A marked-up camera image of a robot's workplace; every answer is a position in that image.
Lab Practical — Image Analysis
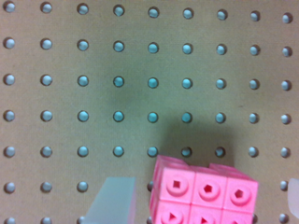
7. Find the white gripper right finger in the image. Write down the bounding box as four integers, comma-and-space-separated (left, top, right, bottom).
288, 178, 299, 219

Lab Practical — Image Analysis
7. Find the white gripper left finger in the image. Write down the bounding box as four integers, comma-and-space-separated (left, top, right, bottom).
82, 177, 136, 224

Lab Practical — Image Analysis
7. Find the pink block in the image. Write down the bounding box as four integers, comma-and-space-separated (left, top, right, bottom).
149, 156, 259, 224

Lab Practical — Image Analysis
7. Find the brown pegboard panel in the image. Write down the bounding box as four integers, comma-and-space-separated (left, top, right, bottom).
0, 0, 299, 224

